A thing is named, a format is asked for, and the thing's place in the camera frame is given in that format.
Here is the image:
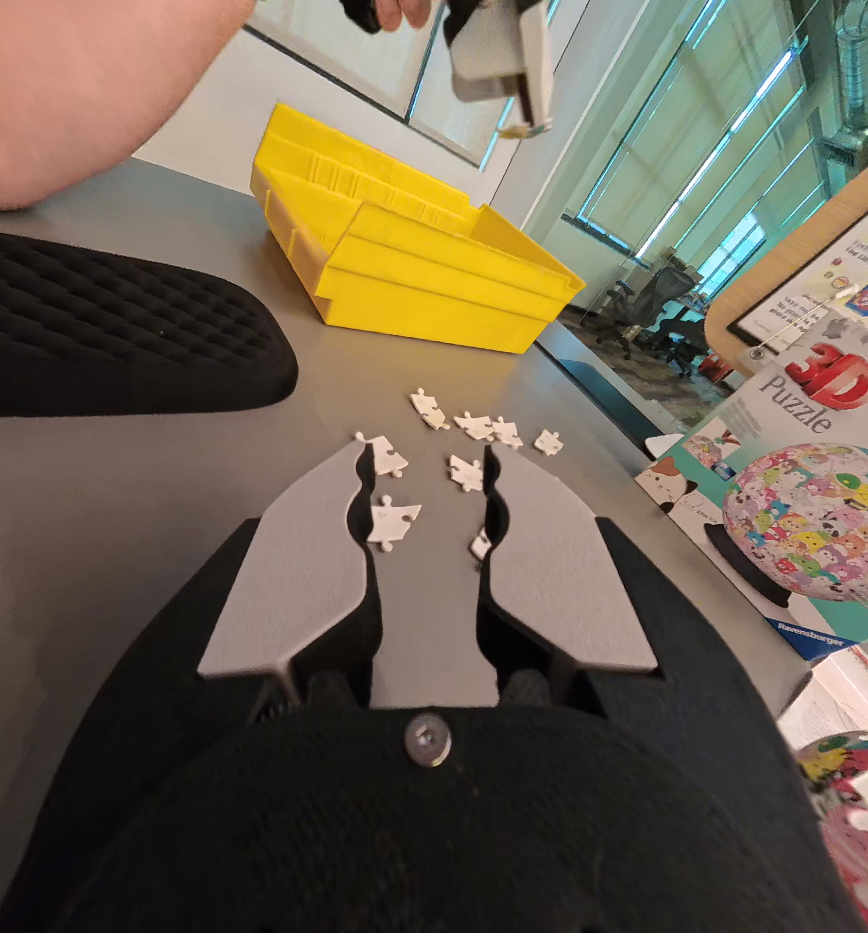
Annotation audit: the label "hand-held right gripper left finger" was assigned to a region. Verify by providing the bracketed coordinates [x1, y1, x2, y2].
[197, 436, 385, 704]

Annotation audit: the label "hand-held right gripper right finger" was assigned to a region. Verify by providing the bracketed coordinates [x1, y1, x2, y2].
[475, 443, 659, 704]

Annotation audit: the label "white puzzle pieces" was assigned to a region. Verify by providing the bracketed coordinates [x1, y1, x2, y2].
[354, 386, 566, 562]

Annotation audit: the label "partly built puzzle ball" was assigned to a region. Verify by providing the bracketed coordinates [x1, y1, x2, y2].
[798, 732, 868, 933]

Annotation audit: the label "person's left forearm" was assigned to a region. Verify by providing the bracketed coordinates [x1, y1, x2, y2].
[0, 0, 256, 212]

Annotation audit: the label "printed puzzle box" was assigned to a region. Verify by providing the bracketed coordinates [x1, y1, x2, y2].
[634, 302, 868, 663]

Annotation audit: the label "person's left hand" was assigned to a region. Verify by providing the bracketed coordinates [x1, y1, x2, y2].
[374, 0, 445, 32]

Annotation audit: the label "yellow plastic bin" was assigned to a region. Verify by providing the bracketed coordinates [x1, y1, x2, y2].
[250, 102, 588, 356]

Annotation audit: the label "black office chair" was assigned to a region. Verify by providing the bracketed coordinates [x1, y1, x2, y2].
[597, 264, 697, 358]
[656, 317, 708, 376]

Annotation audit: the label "folded instruction leaflet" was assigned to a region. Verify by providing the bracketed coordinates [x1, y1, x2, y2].
[776, 645, 868, 755]

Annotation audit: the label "rounded wooden board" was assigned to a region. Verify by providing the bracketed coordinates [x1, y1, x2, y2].
[703, 149, 868, 380]

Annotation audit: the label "black cushioned pad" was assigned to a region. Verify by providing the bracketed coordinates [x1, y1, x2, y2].
[0, 227, 300, 418]

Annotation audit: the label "black framed printed sheet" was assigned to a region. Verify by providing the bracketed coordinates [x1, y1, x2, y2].
[729, 197, 868, 358]

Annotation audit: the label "silver ventilation duct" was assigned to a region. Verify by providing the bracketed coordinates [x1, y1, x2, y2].
[816, 0, 868, 172]

